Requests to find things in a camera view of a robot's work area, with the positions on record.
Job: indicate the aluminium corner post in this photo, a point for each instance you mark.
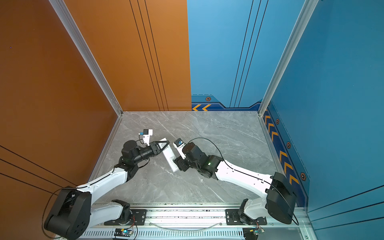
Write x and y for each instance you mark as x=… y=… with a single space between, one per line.
x=78 y=39
x=292 y=43

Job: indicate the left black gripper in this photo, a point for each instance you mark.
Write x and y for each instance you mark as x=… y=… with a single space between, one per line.
x=155 y=149

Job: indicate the right small circuit board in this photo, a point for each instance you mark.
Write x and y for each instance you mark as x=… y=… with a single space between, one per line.
x=251 y=233

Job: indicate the aluminium mounting rail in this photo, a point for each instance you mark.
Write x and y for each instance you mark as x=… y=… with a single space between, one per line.
x=192 y=216

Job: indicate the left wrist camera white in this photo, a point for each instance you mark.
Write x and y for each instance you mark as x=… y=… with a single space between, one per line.
x=144 y=136

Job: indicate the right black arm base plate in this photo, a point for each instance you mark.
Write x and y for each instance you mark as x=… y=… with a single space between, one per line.
x=234 y=218

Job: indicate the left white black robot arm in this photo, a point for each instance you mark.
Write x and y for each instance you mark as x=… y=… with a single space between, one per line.
x=74 y=210

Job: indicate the left small circuit board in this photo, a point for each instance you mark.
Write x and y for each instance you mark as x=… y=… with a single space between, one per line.
x=124 y=233

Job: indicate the white remote control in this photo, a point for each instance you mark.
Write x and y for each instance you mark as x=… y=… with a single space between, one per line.
x=170 y=159

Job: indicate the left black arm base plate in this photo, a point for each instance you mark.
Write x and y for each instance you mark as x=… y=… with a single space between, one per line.
x=135 y=217

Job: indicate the left aluminium corner post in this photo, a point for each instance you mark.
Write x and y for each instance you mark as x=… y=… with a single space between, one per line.
x=78 y=39

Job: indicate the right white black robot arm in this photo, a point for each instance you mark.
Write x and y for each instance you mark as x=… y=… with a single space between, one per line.
x=276 y=196

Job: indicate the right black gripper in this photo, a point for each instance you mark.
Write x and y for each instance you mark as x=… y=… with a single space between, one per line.
x=180 y=162

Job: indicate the right aluminium corner post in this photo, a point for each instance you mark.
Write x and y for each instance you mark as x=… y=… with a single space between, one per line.
x=292 y=43

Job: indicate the small circuit board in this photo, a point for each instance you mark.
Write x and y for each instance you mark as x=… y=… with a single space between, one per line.
x=251 y=233
x=124 y=233

